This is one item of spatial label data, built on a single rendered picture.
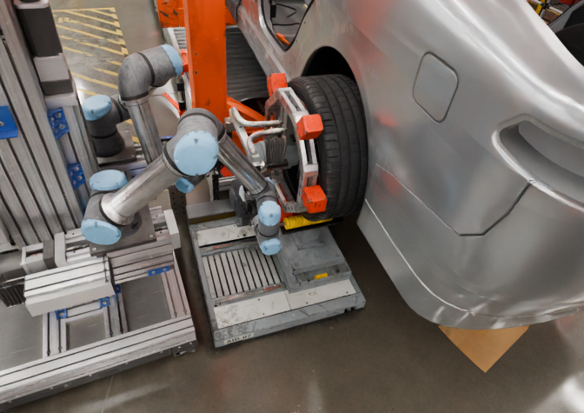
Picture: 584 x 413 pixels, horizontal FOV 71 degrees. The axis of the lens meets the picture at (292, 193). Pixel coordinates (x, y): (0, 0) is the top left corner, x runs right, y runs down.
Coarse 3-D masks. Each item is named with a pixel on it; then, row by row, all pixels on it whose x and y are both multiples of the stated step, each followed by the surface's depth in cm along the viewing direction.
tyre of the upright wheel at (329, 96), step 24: (312, 96) 164; (336, 96) 166; (360, 96) 168; (336, 120) 160; (360, 120) 163; (336, 144) 159; (360, 144) 162; (336, 168) 161; (360, 168) 165; (336, 192) 166; (360, 192) 171; (312, 216) 185; (336, 216) 186
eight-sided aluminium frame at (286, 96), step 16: (272, 96) 185; (288, 96) 176; (288, 112) 168; (304, 112) 164; (272, 128) 208; (304, 160) 161; (272, 176) 209; (304, 176) 162; (288, 192) 202; (288, 208) 190; (304, 208) 175
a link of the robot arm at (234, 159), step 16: (192, 112) 118; (208, 112) 121; (224, 128) 129; (224, 144) 130; (224, 160) 134; (240, 160) 136; (240, 176) 139; (256, 176) 142; (256, 192) 145; (272, 192) 148
